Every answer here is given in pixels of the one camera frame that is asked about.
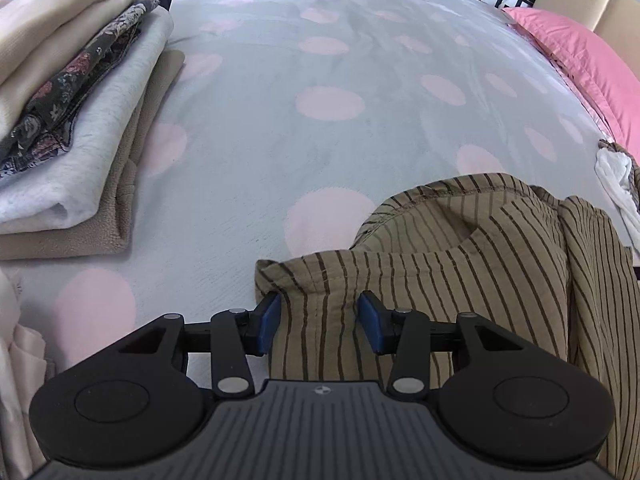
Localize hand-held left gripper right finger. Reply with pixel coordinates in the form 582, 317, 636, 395
357, 290, 521, 398

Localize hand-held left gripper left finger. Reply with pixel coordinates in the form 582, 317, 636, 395
117, 292, 283, 398

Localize brown striped pants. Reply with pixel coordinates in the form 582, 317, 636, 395
254, 172, 640, 480

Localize white garment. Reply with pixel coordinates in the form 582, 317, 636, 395
595, 150, 640, 253

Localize polka dot bed sheet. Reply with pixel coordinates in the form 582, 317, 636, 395
0, 0, 640, 480

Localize beige folded towel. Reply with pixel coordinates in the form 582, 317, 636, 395
0, 50, 186, 261

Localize light grey folded garment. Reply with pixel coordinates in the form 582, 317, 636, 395
0, 10, 173, 236

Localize pale pink cloth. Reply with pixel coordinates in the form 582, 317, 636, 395
0, 265, 58, 480

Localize dark floral folded garment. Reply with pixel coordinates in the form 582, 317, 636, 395
0, 2, 161, 181

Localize pink pillow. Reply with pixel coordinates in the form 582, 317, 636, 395
500, 6, 640, 161

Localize cream folded garment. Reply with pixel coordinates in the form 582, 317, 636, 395
0, 0, 156, 133

